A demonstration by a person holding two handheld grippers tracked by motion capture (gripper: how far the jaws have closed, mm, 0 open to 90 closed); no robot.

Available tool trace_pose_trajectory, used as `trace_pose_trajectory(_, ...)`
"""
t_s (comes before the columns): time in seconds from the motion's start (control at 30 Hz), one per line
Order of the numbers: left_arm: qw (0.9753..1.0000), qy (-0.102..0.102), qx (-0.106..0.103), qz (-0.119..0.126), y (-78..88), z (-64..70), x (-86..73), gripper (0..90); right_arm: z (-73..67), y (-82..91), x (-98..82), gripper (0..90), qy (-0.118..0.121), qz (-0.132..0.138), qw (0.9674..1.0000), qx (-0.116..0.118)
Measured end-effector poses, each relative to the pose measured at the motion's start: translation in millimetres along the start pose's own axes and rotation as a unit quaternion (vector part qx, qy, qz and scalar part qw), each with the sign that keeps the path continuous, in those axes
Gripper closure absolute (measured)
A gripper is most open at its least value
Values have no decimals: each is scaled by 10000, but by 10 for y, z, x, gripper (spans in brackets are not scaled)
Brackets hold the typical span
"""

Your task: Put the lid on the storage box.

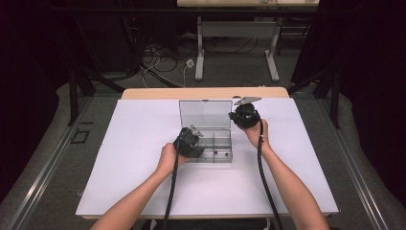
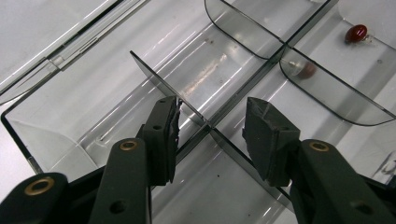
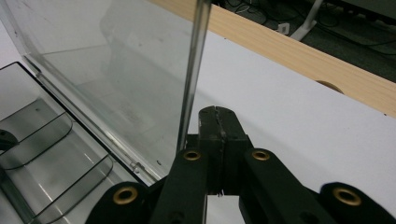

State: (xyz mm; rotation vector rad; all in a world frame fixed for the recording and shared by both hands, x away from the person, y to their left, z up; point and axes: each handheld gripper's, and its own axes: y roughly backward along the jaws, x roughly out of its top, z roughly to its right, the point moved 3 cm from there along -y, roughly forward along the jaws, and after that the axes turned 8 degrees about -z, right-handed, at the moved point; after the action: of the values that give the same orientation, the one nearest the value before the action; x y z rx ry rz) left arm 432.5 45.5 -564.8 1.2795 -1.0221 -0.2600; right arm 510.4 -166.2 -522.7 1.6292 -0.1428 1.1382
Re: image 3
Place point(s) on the clear grey plastic organizer box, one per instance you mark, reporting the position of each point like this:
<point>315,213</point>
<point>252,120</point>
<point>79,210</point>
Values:
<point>93,77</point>

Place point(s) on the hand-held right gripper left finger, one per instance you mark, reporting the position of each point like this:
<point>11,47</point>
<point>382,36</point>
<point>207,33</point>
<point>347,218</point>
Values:
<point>211,140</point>

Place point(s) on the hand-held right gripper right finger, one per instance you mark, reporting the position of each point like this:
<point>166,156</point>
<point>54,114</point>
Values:
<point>235,146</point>

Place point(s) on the white plug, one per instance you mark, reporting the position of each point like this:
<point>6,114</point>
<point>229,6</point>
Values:
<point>283,28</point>

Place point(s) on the white metal stand leg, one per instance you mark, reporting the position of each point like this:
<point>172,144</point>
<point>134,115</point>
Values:
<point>306,25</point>

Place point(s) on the light wooden table edge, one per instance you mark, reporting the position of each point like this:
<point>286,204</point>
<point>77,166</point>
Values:
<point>280,46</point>

